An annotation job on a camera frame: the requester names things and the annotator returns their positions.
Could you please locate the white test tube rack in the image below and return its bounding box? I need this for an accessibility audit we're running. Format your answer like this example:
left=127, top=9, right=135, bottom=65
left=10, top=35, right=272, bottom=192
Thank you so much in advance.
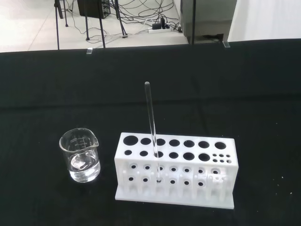
left=114, top=132, right=239, bottom=210

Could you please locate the black bench cloth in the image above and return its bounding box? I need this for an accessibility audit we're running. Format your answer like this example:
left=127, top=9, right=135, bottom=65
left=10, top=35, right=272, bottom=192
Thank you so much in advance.
left=0, top=37, right=301, bottom=226

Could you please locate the white power strip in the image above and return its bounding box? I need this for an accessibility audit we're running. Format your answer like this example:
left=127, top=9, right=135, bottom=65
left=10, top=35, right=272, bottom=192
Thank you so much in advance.
left=148, top=27, right=171, bottom=34

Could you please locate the glass beaker with water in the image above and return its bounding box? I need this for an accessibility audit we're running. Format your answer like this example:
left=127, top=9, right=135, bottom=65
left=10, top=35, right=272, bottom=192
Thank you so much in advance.
left=59, top=128, right=101, bottom=184

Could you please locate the black plug adapter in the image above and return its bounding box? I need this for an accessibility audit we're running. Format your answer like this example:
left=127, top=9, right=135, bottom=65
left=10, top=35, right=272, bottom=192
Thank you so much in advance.
left=151, top=16, right=170, bottom=30

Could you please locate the black tripod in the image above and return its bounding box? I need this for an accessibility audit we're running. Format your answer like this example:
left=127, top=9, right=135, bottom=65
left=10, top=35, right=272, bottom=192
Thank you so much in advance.
left=84, top=0, right=129, bottom=49
left=53, top=0, right=70, bottom=50

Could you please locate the thin black pole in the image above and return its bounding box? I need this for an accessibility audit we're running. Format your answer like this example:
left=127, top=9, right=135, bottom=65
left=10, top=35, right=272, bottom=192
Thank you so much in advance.
left=191, top=0, right=196, bottom=45

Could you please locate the grey cabinet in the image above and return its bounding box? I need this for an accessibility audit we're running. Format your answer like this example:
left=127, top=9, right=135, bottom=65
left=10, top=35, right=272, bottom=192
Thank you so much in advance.
left=180, top=0, right=237, bottom=44

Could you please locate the black equipment box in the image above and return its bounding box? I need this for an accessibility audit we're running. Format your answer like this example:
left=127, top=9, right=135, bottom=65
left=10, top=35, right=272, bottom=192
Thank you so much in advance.
left=77, top=0, right=111, bottom=20

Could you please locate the black floor cable tangle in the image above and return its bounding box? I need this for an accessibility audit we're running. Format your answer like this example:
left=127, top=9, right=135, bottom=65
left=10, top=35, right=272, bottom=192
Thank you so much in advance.
left=65, top=0, right=183, bottom=43

